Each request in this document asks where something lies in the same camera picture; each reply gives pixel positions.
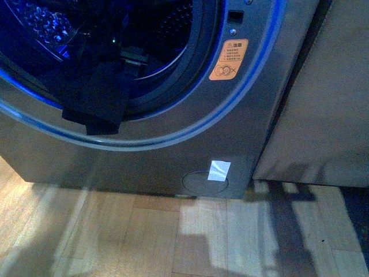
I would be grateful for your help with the white paper sticker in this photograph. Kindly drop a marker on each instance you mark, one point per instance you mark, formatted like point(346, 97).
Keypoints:
point(218, 170)

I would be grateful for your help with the orange warning sticker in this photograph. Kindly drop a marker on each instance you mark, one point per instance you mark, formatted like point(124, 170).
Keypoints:
point(230, 60)

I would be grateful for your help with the dark navy knitted garment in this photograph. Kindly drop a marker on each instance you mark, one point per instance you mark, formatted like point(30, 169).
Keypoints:
point(96, 96)

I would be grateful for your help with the beige leather sofa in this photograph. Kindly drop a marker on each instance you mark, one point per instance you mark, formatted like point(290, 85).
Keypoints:
point(321, 136)

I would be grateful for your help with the grey front-load washing machine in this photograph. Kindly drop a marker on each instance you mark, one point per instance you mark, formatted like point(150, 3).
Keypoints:
point(176, 120)

